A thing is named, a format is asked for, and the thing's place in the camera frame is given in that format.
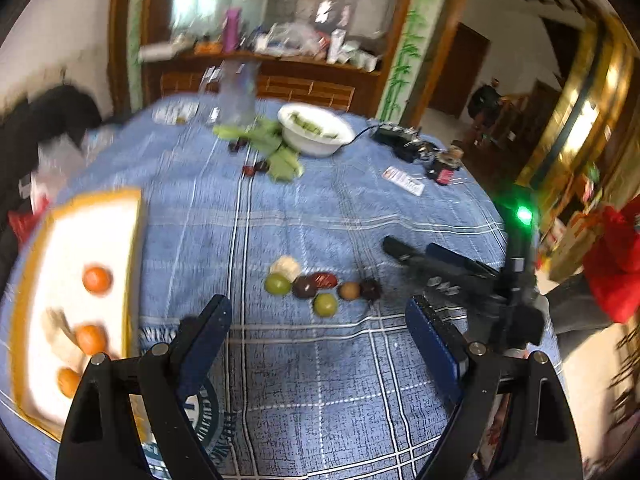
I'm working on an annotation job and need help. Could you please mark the dark round fruit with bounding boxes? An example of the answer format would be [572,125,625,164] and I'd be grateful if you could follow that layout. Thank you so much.
[359,278,383,302]

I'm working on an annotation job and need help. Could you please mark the brown round fruit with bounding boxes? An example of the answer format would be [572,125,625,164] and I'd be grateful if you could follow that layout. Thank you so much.
[337,282,361,301]

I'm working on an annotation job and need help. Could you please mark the green round fruit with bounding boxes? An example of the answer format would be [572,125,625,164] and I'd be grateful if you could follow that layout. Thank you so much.
[264,272,292,296]
[312,292,338,318]

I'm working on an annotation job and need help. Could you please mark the red jujube date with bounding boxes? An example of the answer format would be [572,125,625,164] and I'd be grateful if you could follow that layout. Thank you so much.
[311,271,338,289]

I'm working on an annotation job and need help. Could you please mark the dark purple plum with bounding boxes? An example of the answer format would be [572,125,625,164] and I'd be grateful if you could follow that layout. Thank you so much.
[291,275,318,299]

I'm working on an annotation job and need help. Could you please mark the white foam-wrapped fruit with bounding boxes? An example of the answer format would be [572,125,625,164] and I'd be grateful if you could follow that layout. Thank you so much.
[41,309,85,370]
[269,255,302,282]

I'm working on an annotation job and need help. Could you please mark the orange mandarin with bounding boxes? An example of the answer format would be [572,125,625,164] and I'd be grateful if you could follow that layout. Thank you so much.
[75,324,108,356]
[82,264,113,296]
[56,367,81,399]

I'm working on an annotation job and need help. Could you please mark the white card pack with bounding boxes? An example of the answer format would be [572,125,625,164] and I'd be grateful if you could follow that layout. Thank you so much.
[382,166,424,196]

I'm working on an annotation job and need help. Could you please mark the person in dark clothes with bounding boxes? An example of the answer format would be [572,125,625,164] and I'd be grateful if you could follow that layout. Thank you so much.
[468,77,502,128]

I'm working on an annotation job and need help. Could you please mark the white tray with yellow rim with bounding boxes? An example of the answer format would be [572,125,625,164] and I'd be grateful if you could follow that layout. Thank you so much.
[9,188,144,440]

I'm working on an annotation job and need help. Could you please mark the red plastic bag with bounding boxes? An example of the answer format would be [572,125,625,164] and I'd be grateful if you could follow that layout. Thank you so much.
[8,196,50,247]

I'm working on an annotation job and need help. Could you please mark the blue plaid tablecloth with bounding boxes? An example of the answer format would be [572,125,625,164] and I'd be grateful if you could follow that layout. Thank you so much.
[0,96,564,480]

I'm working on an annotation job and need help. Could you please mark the white bowl with greens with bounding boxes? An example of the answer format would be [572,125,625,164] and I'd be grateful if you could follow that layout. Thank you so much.
[278,103,356,157]

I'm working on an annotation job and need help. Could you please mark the clear plastic bag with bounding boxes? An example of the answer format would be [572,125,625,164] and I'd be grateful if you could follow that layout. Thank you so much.
[29,126,117,204]

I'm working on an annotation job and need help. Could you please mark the green vegetable leaves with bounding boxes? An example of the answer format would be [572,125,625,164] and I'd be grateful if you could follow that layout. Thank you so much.
[213,116,305,182]

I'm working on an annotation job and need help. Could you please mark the wooden cabinet with mirror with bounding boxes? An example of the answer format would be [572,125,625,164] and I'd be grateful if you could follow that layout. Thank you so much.
[107,0,464,126]

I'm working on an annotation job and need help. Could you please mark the black sofa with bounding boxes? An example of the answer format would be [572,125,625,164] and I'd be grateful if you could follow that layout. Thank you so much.
[1,84,102,285]

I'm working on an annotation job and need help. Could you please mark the small glass dish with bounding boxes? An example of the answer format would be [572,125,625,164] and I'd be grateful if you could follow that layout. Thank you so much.
[152,100,200,126]

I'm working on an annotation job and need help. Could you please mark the clear plastic water jug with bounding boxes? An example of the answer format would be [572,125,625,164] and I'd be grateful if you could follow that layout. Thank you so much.
[218,60,259,128]

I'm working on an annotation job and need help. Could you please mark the purple bottle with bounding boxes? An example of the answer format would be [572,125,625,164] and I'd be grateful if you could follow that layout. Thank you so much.
[222,8,242,53]

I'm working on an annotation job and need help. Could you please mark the black charger with cable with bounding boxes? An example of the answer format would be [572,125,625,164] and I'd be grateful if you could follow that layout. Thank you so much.
[350,122,440,164]

